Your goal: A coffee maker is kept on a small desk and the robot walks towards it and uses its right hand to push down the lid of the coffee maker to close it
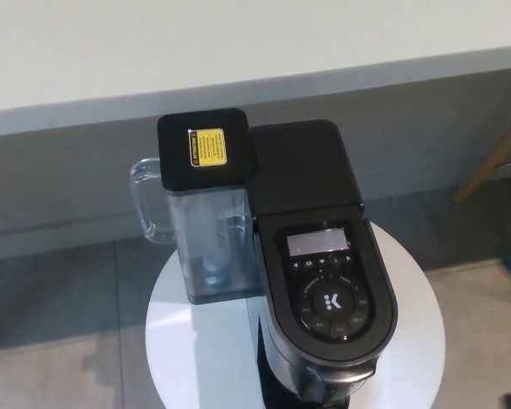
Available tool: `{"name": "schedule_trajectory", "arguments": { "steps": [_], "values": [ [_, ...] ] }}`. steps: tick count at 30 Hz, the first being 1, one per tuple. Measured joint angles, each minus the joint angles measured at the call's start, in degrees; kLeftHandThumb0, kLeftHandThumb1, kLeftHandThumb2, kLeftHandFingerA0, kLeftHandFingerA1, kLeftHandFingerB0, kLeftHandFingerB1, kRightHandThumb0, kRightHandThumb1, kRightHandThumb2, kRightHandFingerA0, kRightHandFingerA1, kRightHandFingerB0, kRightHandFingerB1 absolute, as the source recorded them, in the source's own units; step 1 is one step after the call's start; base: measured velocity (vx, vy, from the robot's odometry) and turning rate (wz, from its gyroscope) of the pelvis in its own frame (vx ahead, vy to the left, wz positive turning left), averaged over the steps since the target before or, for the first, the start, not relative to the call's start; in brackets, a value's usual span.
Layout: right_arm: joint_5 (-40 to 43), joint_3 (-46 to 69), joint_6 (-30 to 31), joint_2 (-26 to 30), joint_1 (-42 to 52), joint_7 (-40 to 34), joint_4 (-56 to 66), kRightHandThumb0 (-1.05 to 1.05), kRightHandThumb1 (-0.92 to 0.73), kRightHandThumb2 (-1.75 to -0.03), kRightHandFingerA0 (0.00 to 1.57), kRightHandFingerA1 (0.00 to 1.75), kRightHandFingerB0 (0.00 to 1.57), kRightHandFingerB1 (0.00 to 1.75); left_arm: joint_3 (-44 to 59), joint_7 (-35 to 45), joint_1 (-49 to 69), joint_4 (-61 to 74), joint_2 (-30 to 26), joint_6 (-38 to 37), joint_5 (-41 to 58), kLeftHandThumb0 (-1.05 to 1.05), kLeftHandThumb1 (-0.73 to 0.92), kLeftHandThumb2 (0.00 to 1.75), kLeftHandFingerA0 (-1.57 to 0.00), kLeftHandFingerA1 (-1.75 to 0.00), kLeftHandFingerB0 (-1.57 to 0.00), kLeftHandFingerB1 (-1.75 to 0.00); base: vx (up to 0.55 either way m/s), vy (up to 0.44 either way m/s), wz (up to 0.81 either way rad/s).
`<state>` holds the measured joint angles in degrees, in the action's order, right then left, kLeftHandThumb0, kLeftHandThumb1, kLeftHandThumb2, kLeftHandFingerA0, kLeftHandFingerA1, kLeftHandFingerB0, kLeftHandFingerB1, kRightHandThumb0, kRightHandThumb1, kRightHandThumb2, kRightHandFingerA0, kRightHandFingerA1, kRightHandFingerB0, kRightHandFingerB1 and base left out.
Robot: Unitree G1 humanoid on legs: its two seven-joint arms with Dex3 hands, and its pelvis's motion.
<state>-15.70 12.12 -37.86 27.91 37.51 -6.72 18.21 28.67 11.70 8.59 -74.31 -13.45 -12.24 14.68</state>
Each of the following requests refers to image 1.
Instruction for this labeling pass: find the black pod coffee maker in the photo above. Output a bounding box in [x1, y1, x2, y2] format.
[249, 118, 399, 409]

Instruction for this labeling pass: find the clear water tank black lid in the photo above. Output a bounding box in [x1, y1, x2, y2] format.
[129, 107, 261, 306]

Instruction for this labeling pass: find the slanted wooden leg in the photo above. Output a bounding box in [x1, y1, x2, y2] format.
[452, 112, 511, 204]

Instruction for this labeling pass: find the round white side table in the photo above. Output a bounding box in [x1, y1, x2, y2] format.
[144, 221, 446, 409]

